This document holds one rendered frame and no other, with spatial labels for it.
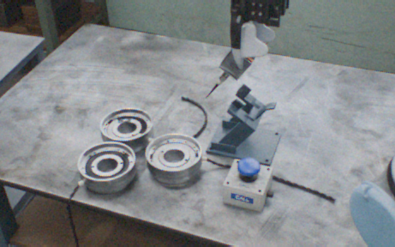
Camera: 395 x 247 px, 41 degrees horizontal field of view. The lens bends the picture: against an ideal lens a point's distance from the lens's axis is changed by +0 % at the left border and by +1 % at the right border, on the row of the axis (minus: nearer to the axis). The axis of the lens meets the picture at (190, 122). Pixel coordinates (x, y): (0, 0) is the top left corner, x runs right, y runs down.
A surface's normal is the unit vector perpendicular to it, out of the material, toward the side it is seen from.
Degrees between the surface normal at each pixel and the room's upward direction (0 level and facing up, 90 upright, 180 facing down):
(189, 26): 90
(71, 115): 0
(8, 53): 0
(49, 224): 0
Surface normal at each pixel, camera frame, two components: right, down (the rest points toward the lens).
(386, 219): -0.88, 0.40
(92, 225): -0.04, -0.79
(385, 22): -0.36, 0.58
